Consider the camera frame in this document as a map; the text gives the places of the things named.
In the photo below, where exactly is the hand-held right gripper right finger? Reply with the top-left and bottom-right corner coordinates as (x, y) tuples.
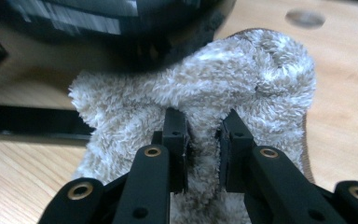
(218, 108), (258, 194)

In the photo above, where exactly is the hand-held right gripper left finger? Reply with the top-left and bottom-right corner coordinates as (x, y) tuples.
(151, 106), (190, 194)

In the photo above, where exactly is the grey fluffy cloth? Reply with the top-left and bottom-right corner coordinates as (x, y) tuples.
(68, 27), (319, 224)

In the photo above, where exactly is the black wavy ridged tray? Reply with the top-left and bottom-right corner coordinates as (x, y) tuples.
(0, 0), (238, 75)

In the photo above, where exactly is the grey round table hole cap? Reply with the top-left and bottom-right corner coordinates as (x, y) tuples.
(284, 7), (327, 30)

